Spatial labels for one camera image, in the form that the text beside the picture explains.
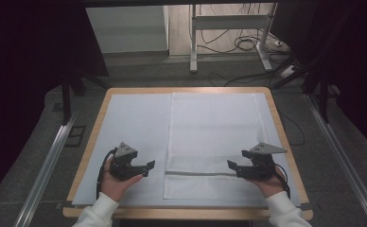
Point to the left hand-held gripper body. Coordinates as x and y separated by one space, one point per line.
123 167

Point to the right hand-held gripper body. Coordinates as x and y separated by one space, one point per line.
262 167

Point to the white mesh laundry bag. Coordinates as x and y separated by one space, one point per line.
213 126

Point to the person's right hand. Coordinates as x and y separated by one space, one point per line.
270 186

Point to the person's left hand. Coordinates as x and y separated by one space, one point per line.
115 187

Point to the white mesh garment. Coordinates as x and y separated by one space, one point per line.
134 126

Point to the black floor outlet plate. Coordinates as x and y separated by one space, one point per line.
76 135

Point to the black metal stand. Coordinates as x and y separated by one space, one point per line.
323 101
66 97

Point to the white power strip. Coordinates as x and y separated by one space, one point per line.
288 71

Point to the small white plug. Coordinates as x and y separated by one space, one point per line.
278 43

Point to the black curtain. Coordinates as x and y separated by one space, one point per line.
24 78
358 63

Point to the white panel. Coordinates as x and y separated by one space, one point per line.
128 28

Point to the aluminium floor rail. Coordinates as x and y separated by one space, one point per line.
342 157
46 170

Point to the white metal desk frame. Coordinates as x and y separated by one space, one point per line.
229 22

